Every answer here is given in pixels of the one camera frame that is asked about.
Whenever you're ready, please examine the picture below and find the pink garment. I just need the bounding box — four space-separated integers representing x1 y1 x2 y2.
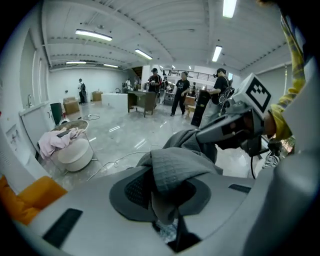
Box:
37 126 87 161

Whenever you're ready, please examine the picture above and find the grey garment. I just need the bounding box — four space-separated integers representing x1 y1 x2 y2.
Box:
136 129 223 226

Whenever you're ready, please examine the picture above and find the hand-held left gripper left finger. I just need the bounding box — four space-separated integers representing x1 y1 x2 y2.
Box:
31 166 174 256

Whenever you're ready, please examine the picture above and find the large orange cushion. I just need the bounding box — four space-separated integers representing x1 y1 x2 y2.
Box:
0 174 38 226

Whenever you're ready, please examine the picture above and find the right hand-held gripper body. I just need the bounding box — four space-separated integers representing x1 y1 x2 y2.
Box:
231 73 273 157

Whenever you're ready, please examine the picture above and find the dark wooden desk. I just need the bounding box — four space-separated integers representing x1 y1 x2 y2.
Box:
127 90 157 118

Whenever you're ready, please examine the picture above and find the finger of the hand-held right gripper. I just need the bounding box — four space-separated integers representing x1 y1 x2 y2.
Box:
195 111 252 151
199 105 251 130

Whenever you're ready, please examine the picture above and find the black cabinet box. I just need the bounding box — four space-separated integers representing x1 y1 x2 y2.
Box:
190 89 211 128

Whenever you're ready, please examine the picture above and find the long white cable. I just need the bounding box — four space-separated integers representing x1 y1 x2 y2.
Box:
87 149 152 181

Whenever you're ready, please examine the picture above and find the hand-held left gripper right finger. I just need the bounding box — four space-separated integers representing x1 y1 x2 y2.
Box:
177 174 260 241

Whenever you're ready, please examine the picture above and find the orange sofa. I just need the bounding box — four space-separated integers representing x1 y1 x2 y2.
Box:
0 174 68 226

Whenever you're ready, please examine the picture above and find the black power cable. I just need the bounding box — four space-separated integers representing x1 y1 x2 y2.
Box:
249 149 257 180

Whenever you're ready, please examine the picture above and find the dark green bin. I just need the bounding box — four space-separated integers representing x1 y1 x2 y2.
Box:
49 102 63 126

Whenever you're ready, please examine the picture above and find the person's right forearm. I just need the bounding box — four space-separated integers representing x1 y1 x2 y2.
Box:
263 14 310 141

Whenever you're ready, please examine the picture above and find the light blue checked garment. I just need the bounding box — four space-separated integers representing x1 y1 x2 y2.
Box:
157 219 180 241

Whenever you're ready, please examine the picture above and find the white counter island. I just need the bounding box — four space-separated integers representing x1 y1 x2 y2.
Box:
101 92 129 115

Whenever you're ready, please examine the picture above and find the white sink cabinet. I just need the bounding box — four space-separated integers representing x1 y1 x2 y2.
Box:
19 94 55 133

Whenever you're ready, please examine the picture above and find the small black device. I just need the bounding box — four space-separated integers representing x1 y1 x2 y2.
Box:
56 129 76 138

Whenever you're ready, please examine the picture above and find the woven white grey laundry basket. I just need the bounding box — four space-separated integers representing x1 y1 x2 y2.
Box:
261 151 282 170

